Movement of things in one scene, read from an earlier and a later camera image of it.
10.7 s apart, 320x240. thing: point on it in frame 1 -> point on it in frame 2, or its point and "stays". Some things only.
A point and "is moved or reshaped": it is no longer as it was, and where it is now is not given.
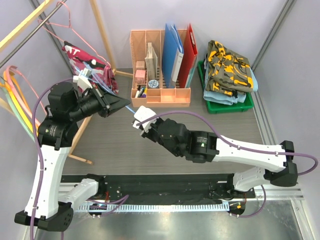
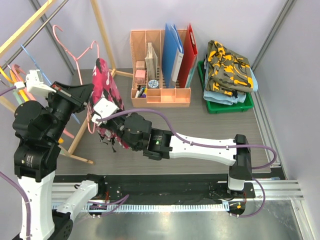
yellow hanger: (16, 104) is moved or reshaped
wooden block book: (151, 61) stays
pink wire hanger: (42, 22) -> (78, 68)
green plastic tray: (215, 107) stays
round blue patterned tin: (153, 83) stays
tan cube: (140, 65) stays
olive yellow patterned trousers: (228, 72) stays
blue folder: (173, 55) stays
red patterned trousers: (97, 72) is moved or reshaped
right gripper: (147, 134) -> (109, 123)
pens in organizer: (141, 92) stays
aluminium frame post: (288, 7) stays
